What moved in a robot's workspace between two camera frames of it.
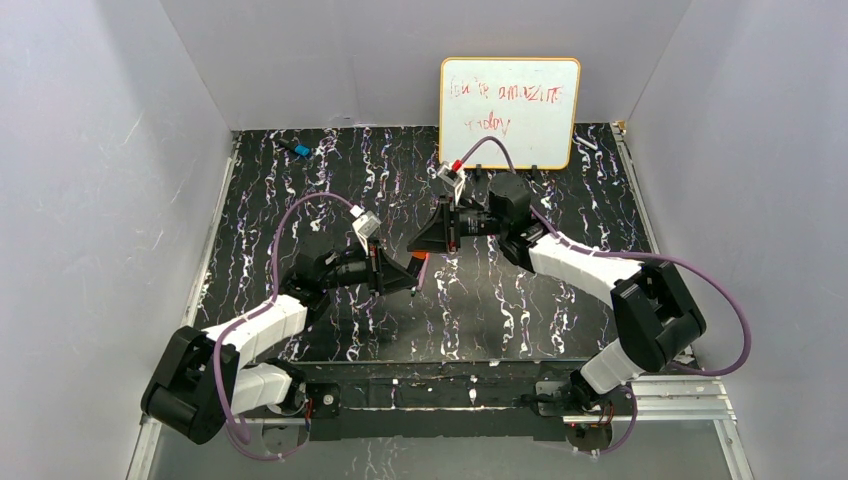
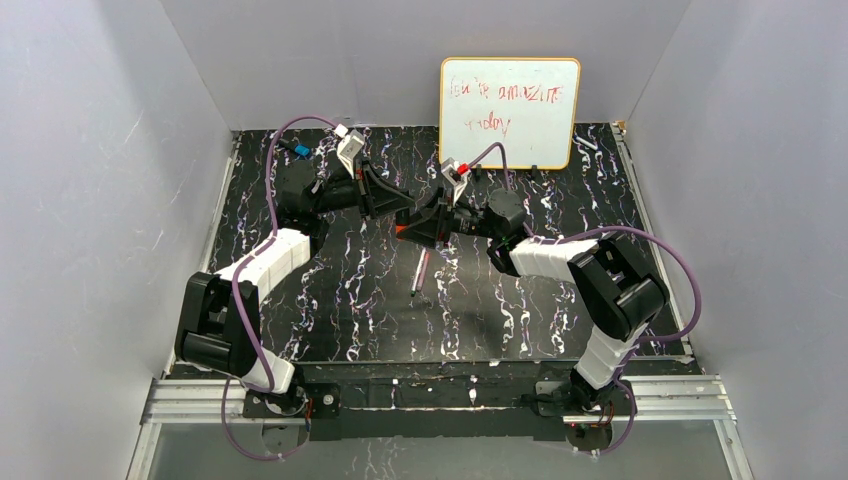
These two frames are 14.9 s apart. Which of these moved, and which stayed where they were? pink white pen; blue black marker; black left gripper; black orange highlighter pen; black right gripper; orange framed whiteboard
Moved: black orange highlighter pen; black left gripper
Stayed: blue black marker; orange framed whiteboard; pink white pen; black right gripper
